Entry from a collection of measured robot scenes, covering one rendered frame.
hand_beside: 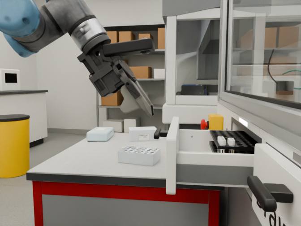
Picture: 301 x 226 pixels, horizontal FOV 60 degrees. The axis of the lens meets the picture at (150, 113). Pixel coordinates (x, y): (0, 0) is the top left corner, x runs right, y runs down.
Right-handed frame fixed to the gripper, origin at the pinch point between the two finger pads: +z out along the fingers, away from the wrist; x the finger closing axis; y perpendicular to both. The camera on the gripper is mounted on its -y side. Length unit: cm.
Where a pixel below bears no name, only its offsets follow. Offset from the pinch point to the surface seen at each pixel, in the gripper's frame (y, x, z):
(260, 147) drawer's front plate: -13.6, 20.0, 13.8
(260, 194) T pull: -9.7, 33.4, 13.1
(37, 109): 207, -333, -100
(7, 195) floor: 179, -150, -8
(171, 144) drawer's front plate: -1.7, 14.5, 7.0
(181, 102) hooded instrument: -2, -80, 7
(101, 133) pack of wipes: 33, -50, -3
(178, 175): 0.7, 12.8, 12.9
